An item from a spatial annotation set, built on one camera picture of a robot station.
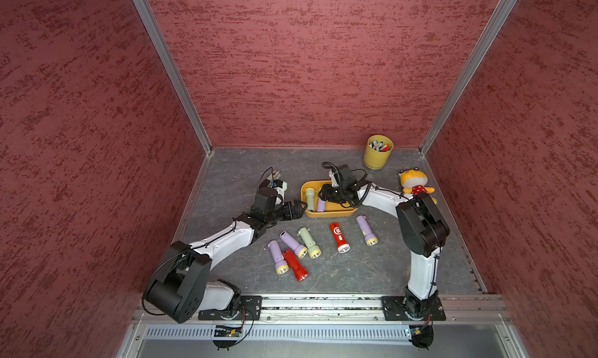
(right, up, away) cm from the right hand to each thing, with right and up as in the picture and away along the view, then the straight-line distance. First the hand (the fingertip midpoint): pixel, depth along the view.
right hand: (323, 198), depth 98 cm
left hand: (-10, -3, -11) cm, 16 cm away
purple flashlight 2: (-16, -22, -17) cm, 32 cm away
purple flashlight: (-1, -3, -1) cm, 3 cm away
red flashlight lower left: (-9, -24, -19) cm, 32 cm away
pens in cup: (+28, +23, +10) cm, 37 cm away
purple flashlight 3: (-10, -17, -14) cm, 24 cm away
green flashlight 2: (-7, -14, -10) cm, 19 cm away
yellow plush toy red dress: (+40, +7, +3) cm, 41 cm away
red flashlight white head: (+6, -16, -13) cm, 21 cm away
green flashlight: (-6, 0, +1) cm, 6 cm away
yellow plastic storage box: (+3, -4, -6) cm, 8 cm away
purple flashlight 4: (+17, -14, -10) cm, 25 cm away
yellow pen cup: (+25, +20, +6) cm, 33 cm away
